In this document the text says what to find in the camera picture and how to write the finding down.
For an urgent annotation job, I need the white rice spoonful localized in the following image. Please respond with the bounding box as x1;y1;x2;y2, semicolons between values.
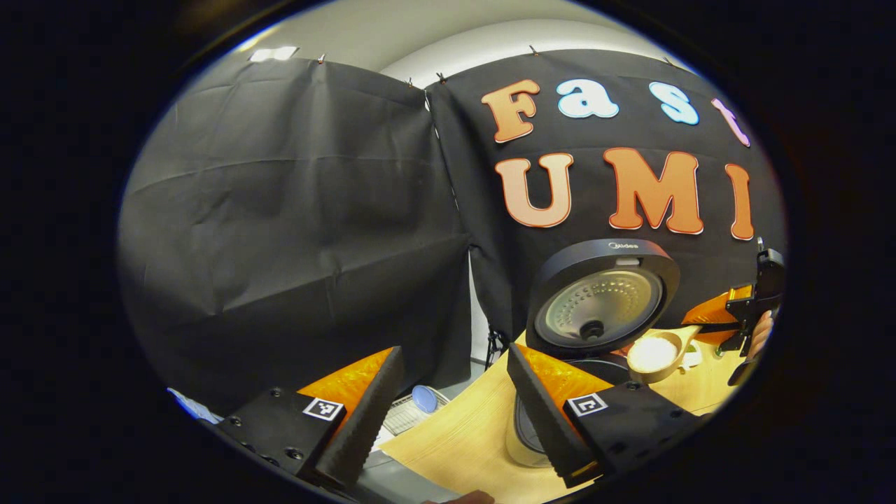
632;337;678;370

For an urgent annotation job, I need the blue cloth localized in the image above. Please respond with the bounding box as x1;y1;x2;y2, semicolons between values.
168;388;221;424

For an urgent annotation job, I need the white wire basket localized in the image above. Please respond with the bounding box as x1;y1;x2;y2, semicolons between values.
381;388;451;438

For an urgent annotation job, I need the dark grey rice cooker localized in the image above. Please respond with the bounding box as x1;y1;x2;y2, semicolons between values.
505;238;680;468

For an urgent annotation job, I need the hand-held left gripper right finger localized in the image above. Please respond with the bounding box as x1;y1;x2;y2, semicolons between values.
506;343;704;489

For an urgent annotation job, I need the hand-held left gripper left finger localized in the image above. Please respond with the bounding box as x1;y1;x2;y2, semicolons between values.
217;346;405;491

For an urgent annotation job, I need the wooden spoon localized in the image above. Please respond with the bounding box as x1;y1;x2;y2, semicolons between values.
626;325;703;384

